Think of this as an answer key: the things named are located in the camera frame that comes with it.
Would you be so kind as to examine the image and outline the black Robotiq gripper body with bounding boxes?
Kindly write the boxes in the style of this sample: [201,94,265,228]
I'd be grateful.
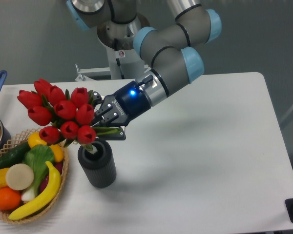
[91,81,151,127]

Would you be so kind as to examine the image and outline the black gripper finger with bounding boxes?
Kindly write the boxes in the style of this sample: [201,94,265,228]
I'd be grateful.
[90,91,104,107]
[94,127,126,141]

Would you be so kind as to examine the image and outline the red tulip bouquet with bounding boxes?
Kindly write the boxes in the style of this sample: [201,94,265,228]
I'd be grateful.
[17,78,119,155]

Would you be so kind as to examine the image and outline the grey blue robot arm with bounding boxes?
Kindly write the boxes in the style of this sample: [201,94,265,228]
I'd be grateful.
[66,0,222,140]

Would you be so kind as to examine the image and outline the dark grey ribbed vase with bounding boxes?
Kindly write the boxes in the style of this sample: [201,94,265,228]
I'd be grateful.
[78,138,117,188]

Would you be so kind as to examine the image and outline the dark red vegetable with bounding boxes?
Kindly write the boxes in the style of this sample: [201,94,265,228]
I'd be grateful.
[39,162,63,194]

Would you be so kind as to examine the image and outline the yellow banana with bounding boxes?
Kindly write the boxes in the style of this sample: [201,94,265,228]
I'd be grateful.
[8,161,61,220]

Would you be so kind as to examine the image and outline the green bok choy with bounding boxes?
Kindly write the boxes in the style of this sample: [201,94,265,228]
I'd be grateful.
[21,145,55,203]

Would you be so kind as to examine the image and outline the green cucumber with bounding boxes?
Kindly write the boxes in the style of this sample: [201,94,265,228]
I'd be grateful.
[0,142,31,169]

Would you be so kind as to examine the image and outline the beige round slice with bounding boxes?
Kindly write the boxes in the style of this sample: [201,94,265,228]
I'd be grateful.
[5,163,34,191]

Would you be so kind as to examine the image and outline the orange fruit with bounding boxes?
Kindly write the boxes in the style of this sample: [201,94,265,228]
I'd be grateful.
[0,187,21,211]

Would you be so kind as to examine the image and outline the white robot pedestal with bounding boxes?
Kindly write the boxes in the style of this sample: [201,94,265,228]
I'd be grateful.
[76,13,150,81]

